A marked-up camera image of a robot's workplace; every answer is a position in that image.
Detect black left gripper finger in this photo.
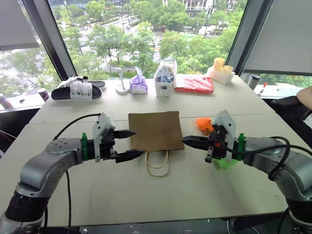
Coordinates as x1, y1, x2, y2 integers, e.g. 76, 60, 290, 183
115, 149, 145, 164
112, 130, 137, 140

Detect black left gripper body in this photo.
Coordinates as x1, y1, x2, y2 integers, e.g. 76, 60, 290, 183
98, 128, 118, 161

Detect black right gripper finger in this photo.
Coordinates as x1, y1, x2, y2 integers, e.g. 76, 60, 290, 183
181, 135, 211, 144
185, 141, 210, 150

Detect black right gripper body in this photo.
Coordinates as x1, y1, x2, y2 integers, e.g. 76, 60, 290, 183
204, 124, 229, 164

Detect brown paper bag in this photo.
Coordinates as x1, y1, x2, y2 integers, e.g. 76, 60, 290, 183
128, 111, 185, 178

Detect purple tissue pack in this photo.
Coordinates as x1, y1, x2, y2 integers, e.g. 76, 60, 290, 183
129, 66, 149, 95

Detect green toy object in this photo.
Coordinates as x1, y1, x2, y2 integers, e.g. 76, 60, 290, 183
212, 157, 236, 171

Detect orange toy object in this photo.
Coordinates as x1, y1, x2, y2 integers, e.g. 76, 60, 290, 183
195, 117, 215, 136

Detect white hook stand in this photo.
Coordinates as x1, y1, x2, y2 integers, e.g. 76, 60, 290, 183
115, 67, 130, 95

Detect red plastic packet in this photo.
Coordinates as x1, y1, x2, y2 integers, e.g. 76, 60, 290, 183
174, 76, 215, 94

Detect white basket with blue items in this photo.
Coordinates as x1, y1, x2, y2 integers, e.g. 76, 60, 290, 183
154, 56, 178, 98

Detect white tray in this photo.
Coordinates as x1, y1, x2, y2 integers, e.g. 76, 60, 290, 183
206, 66, 236, 85

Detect grey cylindrical cup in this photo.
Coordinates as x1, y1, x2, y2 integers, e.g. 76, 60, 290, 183
248, 75, 262, 90

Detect dark rounded shape under table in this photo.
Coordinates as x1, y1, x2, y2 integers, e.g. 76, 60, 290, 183
228, 216, 290, 234

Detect tall yellow cup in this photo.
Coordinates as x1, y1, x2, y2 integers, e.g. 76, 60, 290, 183
213, 58, 225, 72

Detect black chair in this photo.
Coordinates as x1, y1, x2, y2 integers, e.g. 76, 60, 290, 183
262, 95, 312, 156

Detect grey window blind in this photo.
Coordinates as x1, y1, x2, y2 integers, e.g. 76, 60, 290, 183
0, 0, 40, 52
243, 0, 312, 77

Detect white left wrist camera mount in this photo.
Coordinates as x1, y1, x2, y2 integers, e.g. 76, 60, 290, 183
92, 112, 116, 163

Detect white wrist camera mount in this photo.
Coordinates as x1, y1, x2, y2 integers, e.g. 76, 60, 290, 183
92, 112, 116, 163
211, 109, 238, 163

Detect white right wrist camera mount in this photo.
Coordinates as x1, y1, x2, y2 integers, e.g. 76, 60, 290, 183
211, 109, 238, 163

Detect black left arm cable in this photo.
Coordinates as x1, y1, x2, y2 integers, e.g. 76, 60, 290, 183
42, 113, 102, 234

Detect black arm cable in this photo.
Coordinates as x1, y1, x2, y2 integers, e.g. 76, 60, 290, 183
225, 136, 312, 181
42, 113, 102, 234

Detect black slipper with white strap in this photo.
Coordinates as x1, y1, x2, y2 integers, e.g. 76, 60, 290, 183
51, 77, 103, 102
88, 80, 107, 91

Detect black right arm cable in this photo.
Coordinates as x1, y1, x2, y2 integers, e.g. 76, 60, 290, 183
225, 136, 312, 181

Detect dark window frame post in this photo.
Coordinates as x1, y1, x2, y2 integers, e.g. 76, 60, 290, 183
21, 0, 78, 80
225, 0, 276, 77

